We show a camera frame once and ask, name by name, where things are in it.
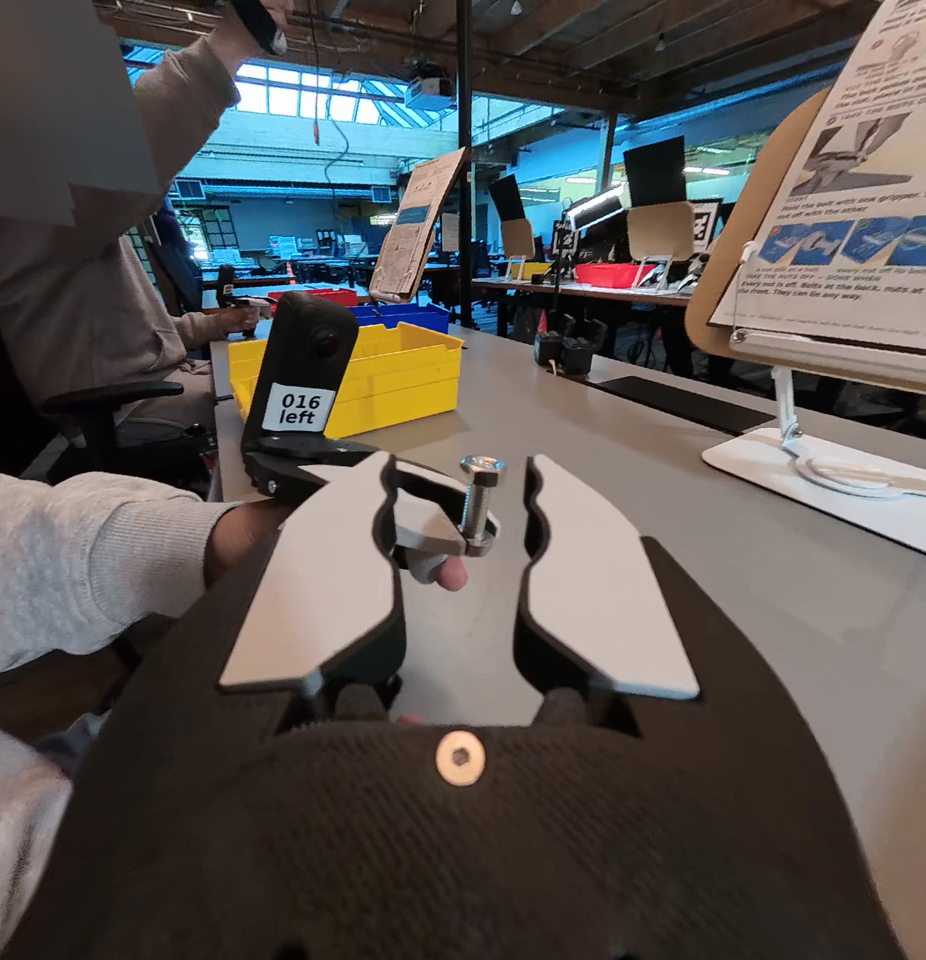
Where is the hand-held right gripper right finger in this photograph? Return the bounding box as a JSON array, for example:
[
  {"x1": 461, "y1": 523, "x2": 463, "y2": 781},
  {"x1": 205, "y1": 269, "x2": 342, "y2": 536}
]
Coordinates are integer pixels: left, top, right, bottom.
[{"x1": 517, "y1": 453, "x2": 702, "y2": 702}]

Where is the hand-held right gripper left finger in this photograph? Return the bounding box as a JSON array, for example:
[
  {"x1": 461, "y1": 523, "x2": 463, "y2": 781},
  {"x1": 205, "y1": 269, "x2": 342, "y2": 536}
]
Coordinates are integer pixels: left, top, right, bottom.
[{"x1": 217, "y1": 452, "x2": 408, "y2": 695}]

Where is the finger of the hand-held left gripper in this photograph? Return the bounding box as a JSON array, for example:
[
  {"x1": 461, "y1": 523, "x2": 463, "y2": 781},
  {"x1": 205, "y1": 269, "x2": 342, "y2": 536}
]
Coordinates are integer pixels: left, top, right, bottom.
[
  {"x1": 391, "y1": 498, "x2": 496, "y2": 560},
  {"x1": 298, "y1": 457, "x2": 502, "y2": 541}
]

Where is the silver hex bolt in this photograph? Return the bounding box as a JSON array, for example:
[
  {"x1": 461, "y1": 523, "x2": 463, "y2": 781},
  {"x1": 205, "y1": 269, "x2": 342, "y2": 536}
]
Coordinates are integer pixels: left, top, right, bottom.
[{"x1": 459, "y1": 452, "x2": 508, "y2": 545}]

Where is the yellow divided plastic bin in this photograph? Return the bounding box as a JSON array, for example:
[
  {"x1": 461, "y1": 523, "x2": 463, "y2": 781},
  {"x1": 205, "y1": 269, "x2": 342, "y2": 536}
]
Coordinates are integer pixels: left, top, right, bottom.
[{"x1": 229, "y1": 321, "x2": 466, "y2": 440}]

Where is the person's left forearm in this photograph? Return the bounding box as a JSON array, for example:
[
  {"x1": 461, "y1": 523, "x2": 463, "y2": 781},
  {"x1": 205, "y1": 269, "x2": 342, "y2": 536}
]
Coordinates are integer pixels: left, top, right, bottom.
[{"x1": 0, "y1": 468, "x2": 243, "y2": 676}]

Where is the grey desk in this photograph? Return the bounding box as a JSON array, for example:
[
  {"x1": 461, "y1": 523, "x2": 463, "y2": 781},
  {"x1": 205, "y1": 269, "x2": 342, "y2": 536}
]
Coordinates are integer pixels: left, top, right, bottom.
[{"x1": 208, "y1": 326, "x2": 926, "y2": 960}]

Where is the black desk mat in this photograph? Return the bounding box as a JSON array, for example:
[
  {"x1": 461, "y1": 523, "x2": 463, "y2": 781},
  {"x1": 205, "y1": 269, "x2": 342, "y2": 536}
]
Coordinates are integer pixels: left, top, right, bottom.
[{"x1": 594, "y1": 375, "x2": 775, "y2": 438}]

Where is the person's left hand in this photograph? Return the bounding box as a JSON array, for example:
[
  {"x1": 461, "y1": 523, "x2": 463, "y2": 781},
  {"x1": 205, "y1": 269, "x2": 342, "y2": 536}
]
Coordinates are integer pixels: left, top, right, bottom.
[{"x1": 204, "y1": 495, "x2": 470, "y2": 594}]

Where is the red plastic bin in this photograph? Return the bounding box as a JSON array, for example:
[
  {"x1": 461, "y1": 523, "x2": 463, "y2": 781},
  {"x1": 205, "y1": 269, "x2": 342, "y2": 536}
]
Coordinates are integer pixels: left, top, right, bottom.
[{"x1": 268, "y1": 287, "x2": 359, "y2": 309}]

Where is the blue plastic bin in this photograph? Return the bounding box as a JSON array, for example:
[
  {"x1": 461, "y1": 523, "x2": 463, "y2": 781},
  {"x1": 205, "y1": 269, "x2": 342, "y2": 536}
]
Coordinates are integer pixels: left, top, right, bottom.
[{"x1": 346, "y1": 302, "x2": 451, "y2": 336}]

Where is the cardboard instruction board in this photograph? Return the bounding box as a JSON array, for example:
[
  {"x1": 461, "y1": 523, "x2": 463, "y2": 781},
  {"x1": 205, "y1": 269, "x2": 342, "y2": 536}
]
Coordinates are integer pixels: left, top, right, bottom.
[{"x1": 369, "y1": 147, "x2": 468, "y2": 305}]

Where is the black charger block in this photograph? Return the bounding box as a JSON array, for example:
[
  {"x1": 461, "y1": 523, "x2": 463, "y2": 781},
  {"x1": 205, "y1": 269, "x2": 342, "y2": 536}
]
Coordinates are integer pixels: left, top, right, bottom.
[{"x1": 534, "y1": 315, "x2": 608, "y2": 376}]

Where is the black office chair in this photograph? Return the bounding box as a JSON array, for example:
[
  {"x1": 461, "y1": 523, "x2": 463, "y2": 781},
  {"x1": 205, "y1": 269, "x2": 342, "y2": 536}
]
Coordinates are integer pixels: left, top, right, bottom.
[{"x1": 0, "y1": 285, "x2": 217, "y2": 500}]

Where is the white board stand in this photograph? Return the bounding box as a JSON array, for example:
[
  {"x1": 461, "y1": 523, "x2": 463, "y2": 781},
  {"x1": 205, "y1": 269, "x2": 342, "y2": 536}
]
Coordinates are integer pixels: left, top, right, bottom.
[{"x1": 701, "y1": 367, "x2": 926, "y2": 560}]

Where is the small black panel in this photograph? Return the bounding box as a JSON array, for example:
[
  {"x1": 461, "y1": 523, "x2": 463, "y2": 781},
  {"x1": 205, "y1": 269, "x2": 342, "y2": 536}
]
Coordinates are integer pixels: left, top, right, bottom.
[{"x1": 487, "y1": 174, "x2": 526, "y2": 224}]

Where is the black pole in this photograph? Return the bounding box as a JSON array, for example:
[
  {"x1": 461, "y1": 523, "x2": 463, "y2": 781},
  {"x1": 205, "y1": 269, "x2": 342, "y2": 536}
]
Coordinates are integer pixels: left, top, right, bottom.
[{"x1": 457, "y1": 0, "x2": 479, "y2": 331}]

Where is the distant red bin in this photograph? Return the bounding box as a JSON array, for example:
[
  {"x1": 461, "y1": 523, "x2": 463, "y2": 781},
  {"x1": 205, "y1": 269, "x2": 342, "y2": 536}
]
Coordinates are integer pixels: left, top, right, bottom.
[{"x1": 574, "y1": 262, "x2": 659, "y2": 288}]

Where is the ceiling projector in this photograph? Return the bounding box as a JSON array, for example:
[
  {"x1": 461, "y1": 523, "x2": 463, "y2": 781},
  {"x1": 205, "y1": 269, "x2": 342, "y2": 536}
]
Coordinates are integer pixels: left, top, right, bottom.
[{"x1": 403, "y1": 63, "x2": 457, "y2": 114}]

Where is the white light bar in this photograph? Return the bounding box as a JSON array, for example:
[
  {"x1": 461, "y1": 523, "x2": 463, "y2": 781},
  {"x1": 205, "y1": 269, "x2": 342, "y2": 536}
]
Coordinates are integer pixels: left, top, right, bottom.
[{"x1": 566, "y1": 182, "x2": 628, "y2": 232}]

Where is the rounded brown board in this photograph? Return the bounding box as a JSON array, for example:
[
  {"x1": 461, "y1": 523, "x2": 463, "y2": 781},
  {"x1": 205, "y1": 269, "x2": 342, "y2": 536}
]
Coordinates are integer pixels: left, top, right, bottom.
[{"x1": 626, "y1": 201, "x2": 697, "y2": 264}]

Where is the large black panel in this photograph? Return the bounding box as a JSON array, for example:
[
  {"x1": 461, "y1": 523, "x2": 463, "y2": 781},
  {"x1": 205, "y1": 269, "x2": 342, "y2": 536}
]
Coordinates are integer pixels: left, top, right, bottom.
[{"x1": 622, "y1": 135, "x2": 688, "y2": 207}]

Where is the printed instruction sheet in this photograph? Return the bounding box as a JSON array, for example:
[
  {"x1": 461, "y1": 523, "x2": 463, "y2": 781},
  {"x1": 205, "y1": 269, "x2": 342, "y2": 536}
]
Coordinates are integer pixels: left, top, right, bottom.
[{"x1": 709, "y1": 0, "x2": 926, "y2": 359}]

